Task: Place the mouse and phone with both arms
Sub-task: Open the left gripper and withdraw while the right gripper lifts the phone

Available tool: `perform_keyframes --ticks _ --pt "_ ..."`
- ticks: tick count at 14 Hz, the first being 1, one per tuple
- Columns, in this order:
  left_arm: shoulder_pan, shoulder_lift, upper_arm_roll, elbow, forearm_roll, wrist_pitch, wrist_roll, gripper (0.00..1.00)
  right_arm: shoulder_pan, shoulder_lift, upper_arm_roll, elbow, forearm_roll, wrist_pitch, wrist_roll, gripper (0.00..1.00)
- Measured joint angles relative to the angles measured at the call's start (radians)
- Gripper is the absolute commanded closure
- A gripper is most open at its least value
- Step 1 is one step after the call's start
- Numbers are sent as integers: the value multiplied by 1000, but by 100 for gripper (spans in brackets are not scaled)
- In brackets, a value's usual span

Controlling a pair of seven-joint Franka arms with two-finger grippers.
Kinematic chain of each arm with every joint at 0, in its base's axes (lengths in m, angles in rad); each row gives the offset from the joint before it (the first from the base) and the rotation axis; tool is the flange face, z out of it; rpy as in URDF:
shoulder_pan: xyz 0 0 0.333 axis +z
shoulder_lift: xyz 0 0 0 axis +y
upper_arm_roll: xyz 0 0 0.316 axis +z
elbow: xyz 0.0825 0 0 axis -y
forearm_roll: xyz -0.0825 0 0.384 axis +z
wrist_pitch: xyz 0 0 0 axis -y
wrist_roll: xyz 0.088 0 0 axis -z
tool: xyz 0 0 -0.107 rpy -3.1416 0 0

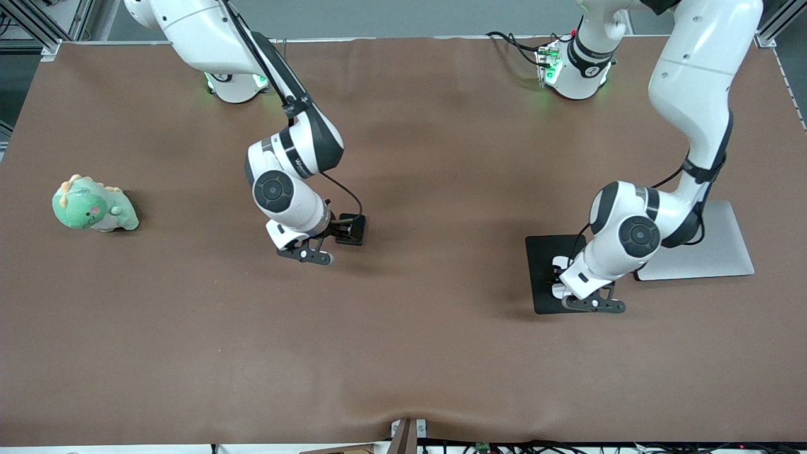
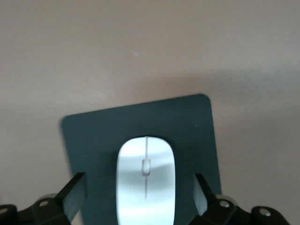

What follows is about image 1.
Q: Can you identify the white computer mouse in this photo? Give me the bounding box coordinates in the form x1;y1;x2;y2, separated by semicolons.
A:
552;255;578;301

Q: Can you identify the black phone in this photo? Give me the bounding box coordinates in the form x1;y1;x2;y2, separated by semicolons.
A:
335;214;368;247

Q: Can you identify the black mouse pad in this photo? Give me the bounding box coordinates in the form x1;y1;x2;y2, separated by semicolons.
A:
525;234;600;315

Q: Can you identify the brown table cover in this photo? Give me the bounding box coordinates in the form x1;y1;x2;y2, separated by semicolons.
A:
0;35;807;446

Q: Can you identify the silver laptop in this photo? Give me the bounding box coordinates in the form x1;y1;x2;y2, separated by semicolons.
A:
636;201;756;282

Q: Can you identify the green dinosaur plush toy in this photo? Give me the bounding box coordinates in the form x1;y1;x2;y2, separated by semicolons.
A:
52;174;140;233

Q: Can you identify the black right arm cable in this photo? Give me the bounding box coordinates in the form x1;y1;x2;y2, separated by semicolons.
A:
218;0;366;219

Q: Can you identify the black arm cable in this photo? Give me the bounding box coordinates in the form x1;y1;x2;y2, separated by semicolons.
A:
218;0;366;219
569;151;727;265

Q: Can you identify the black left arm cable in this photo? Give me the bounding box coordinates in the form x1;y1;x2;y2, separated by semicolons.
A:
569;151;727;265

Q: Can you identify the metal table edge bracket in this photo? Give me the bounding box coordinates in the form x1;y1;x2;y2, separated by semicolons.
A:
390;418;427;454

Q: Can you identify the black base cable bundle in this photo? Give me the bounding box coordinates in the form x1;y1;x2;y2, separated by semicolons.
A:
485;28;578;67

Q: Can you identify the aluminium frame post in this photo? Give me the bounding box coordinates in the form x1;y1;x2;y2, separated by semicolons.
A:
755;0;807;49
0;0;95;62

